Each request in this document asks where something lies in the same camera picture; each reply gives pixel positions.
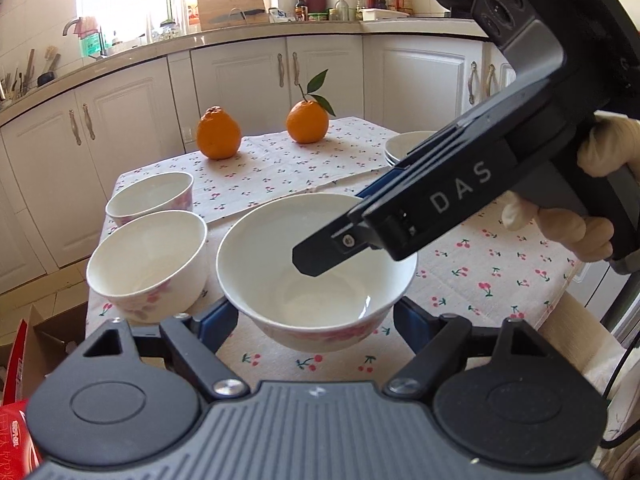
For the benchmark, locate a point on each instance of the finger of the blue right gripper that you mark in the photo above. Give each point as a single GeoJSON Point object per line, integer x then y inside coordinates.
{"type": "Point", "coordinates": [391, 178]}
{"type": "Point", "coordinates": [341, 239]}

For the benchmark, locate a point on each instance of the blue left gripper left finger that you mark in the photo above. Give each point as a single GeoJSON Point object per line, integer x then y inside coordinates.
{"type": "Point", "coordinates": [215, 324]}

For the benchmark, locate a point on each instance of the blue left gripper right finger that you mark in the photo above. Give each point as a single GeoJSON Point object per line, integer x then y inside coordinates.
{"type": "Point", "coordinates": [415, 326]}

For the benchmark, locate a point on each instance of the white plate with fruit print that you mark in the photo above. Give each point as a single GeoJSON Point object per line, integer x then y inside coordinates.
{"type": "Point", "coordinates": [399, 146]}

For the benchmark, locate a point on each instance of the white bowl pink flowers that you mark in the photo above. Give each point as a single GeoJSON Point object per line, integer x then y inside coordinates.
{"type": "Point", "coordinates": [292, 267]}
{"type": "Point", "coordinates": [152, 267]}
{"type": "Point", "coordinates": [168, 191]}

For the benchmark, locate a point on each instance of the white kitchen cabinets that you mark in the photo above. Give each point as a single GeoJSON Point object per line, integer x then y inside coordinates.
{"type": "Point", "coordinates": [61, 156]}

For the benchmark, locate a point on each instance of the right hand in white glove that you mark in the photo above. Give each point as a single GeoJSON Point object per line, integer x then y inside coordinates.
{"type": "Point", "coordinates": [612, 143]}

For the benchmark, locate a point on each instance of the orange with green leaves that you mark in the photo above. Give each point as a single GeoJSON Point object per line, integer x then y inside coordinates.
{"type": "Point", "coordinates": [308, 120]}

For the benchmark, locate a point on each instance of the cherry print tablecloth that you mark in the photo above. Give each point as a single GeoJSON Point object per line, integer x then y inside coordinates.
{"type": "Point", "coordinates": [479, 270]}

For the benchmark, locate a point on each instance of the bumpy orange without leaf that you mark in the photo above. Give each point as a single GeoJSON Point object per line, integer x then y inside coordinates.
{"type": "Point", "coordinates": [218, 135]}

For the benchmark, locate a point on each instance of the red cardboard box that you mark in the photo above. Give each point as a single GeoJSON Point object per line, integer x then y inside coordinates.
{"type": "Point", "coordinates": [19, 456]}

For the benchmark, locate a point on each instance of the wooden cutting board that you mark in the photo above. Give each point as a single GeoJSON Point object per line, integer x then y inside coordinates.
{"type": "Point", "coordinates": [216, 14]}

